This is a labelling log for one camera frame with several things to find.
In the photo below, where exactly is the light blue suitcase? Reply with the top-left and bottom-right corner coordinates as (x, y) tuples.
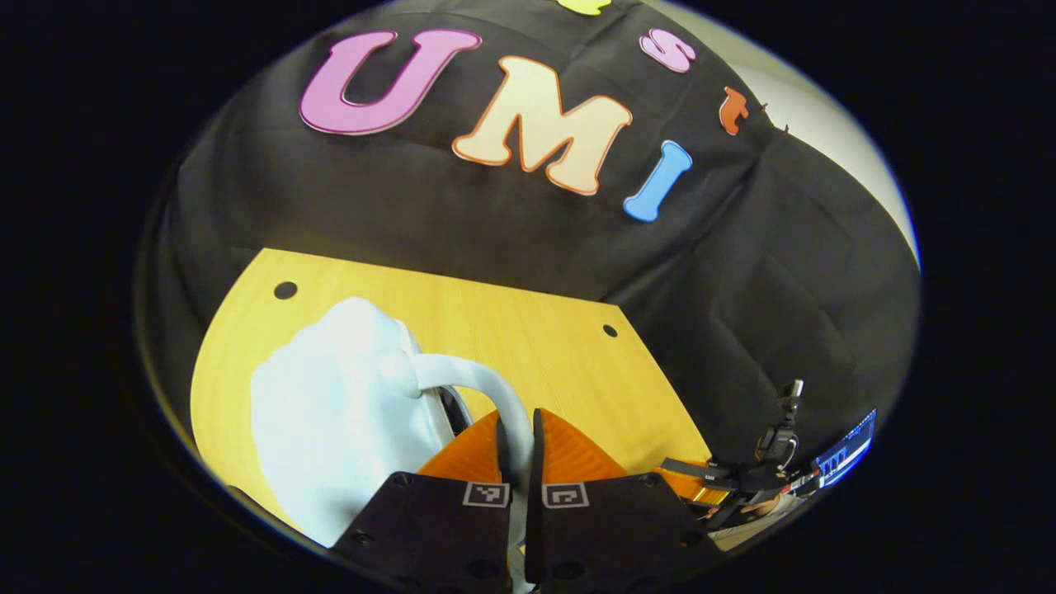
(250, 297), (539, 594)

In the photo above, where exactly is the black backdrop cloth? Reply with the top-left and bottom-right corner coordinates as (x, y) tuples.
(136, 0), (923, 496)

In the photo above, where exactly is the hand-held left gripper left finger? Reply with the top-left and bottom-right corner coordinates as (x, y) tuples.
(330, 409), (516, 594)

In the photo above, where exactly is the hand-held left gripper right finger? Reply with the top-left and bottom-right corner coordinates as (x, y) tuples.
(524, 408), (728, 594)

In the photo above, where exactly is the computer monitor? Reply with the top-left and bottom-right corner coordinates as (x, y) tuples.
(813, 408), (877, 489)

